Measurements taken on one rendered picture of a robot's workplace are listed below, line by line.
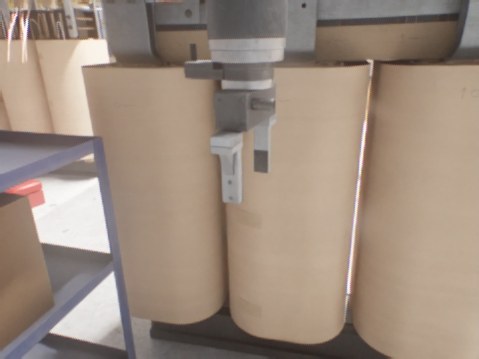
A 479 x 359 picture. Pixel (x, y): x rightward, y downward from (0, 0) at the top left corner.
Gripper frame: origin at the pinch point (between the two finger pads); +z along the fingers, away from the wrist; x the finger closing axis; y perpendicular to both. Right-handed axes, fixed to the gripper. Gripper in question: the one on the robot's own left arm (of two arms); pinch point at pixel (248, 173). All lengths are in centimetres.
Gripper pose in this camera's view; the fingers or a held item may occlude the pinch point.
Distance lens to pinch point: 57.2
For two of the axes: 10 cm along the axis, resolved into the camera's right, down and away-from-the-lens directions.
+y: 9.3, 1.1, -3.5
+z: 0.2, 9.3, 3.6
